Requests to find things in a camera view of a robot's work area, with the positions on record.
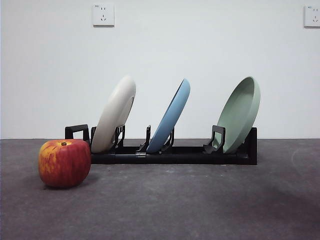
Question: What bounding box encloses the pale cream yellow plate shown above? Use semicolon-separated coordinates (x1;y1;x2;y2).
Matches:
91;74;137;154

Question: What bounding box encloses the red yellow apple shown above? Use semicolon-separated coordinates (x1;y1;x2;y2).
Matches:
38;138;92;189

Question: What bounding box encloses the blue plate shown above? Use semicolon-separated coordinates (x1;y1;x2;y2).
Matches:
146;78;191;154

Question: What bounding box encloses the black plate rack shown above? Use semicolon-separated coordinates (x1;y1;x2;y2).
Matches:
64;124;258;166

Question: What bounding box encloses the green plate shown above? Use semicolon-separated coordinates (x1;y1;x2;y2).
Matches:
216;76;262;154

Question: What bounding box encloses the white wall socket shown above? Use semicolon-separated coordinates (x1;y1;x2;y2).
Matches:
92;2;116;28
303;4;320;28

